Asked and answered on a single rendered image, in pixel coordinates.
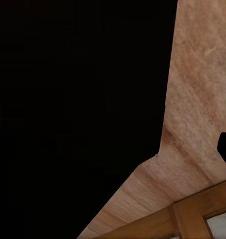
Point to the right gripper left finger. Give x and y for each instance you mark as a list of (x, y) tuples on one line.
[(8, 150)]

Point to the door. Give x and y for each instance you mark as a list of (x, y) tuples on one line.
[(202, 216)]

